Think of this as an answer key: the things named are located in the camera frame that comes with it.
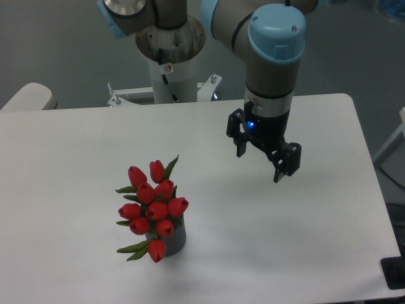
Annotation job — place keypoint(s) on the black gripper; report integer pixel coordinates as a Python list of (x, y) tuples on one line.
[(267, 134)]

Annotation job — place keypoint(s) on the red tulip bouquet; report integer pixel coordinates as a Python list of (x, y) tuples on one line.
[(148, 203)]

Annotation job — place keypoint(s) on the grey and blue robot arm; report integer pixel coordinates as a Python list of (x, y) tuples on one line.
[(268, 36)]

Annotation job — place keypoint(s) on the grey ribbed vase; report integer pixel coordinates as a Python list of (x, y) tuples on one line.
[(165, 237)]

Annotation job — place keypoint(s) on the white furniture at right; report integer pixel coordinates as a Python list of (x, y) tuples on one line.
[(391, 144)]

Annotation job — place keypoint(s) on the black device at table edge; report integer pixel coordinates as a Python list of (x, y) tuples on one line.
[(393, 270)]

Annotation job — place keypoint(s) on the beige chair armrest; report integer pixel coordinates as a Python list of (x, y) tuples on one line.
[(31, 97)]

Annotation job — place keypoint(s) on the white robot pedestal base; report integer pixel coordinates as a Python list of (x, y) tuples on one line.
[(169, 84)]

